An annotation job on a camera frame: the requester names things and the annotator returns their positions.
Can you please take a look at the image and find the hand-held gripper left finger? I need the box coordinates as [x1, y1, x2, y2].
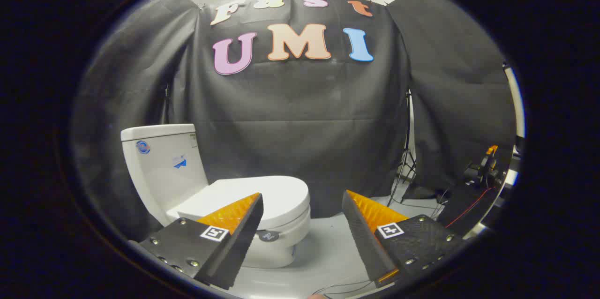
[129, 192, 264, 290]

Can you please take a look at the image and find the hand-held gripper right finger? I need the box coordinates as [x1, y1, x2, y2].
[342, 190, 469, 289]

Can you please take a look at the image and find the white toilet lid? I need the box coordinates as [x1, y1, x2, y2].
[178, 176, 311, 231]

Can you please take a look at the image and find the white ceramic toilet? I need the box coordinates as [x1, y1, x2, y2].
[120, 124, 311, 269]

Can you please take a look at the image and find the black side table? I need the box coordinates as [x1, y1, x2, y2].
[441, 181, 508, 239]

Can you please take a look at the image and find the black light stand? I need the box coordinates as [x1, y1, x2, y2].
[387, 90, 418, 207]

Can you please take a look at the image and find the black backdrop cloth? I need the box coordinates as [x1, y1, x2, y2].
[73, 0, 518, 243]

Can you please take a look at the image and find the black device with orange part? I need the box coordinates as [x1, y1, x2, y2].
[463, 145, 506, 190]

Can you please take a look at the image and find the white cistern cover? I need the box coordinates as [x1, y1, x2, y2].
[120, 124, 196, 142]

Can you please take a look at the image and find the red cable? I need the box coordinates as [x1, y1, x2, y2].
[445, 187, 495, 228]

